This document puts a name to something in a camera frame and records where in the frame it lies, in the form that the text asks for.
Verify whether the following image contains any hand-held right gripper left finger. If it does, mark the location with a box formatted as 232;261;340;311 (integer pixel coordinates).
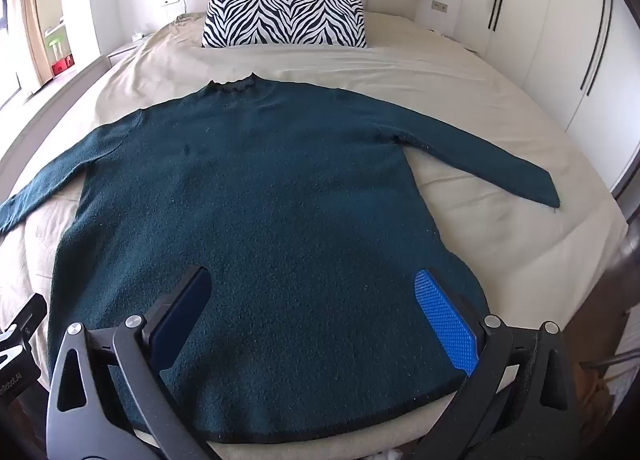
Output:
45;265;221;460

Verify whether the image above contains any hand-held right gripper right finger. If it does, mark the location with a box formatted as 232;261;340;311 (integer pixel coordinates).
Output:
405;269;583;460

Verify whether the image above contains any dark teal towel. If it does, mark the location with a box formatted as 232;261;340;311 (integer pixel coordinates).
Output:
0;71;561;443

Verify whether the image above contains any bed with cream sheet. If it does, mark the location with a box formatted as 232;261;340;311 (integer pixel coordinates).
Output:
0;10;631;460

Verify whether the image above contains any white nightstand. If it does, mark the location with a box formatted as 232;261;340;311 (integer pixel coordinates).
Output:
107;33;151;66

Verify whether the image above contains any beige curtain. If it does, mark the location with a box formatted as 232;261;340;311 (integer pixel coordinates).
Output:
10;0;46;91

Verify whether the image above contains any zebra print pillow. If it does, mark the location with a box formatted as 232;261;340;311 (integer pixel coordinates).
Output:
201;0;368;49

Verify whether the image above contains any white shelf unit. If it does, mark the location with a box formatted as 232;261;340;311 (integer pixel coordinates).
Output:
35;0;76;76

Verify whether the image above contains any white wardrobe with black handles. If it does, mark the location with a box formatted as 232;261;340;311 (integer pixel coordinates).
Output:
452;0;640;191

